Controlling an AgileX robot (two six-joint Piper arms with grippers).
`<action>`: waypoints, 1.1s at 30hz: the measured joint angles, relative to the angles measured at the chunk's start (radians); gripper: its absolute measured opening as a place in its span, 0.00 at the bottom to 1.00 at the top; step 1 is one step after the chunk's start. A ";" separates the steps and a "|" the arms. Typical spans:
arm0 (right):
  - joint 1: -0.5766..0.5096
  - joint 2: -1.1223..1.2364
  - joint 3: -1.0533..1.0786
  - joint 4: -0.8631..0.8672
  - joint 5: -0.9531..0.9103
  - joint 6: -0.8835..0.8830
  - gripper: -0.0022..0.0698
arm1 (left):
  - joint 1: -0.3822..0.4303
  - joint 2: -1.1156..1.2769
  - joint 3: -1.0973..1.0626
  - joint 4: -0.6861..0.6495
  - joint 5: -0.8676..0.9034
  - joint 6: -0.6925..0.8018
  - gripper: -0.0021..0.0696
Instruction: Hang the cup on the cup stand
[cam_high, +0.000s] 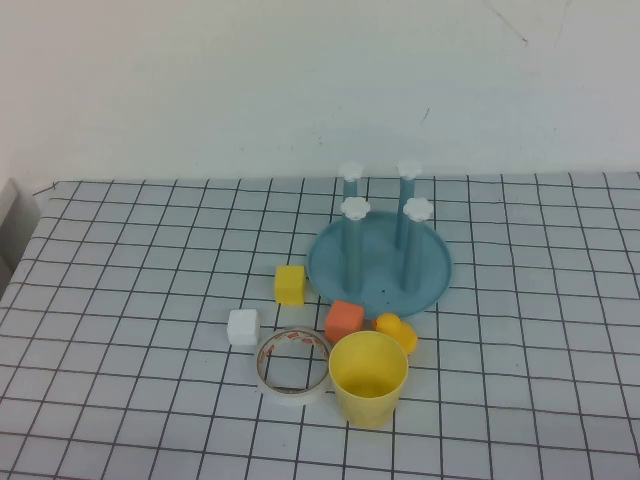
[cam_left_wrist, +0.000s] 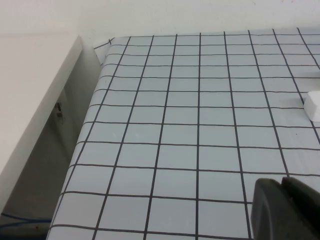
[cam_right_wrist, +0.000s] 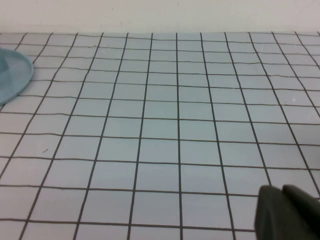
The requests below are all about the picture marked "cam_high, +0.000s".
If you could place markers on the blue cup stand white caps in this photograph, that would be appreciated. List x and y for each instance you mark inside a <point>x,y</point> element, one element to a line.
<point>380,262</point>

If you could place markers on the yellow rubber duck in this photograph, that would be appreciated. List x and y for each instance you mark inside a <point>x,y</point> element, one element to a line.
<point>395,330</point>

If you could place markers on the white tape roll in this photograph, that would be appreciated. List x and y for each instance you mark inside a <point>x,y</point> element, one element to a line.
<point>292,398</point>

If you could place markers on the orange cube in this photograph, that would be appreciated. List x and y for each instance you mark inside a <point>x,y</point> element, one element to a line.
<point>342,319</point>

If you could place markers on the white cube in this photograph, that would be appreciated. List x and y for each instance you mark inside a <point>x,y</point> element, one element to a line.
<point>243,327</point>

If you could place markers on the white grey box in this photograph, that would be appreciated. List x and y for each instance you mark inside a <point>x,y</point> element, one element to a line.
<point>15,225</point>

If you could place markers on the yellow cube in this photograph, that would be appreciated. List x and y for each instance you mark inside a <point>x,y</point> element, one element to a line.
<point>289,286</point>

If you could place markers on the yellow plastic cup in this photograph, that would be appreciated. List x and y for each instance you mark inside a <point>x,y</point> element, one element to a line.
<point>367,406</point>

